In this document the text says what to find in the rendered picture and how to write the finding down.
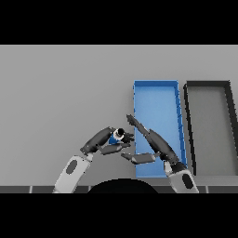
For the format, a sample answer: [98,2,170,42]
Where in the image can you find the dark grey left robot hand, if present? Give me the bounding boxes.
[79,126,136,156]

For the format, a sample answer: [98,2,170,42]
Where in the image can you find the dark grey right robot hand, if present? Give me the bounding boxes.
[120,113,188,173]

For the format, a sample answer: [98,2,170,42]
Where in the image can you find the blue pipe with pale ring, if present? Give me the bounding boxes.
[107,127,126,146]

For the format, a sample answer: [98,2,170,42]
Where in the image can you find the blue rectangular bin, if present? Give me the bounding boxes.
[133,79,188,179]

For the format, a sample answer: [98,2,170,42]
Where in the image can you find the dark grey rectangular bin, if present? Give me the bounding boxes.
[183,80,238,177]

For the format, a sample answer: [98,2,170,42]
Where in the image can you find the flat black rounded shape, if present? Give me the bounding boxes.
[86,178,160,194]

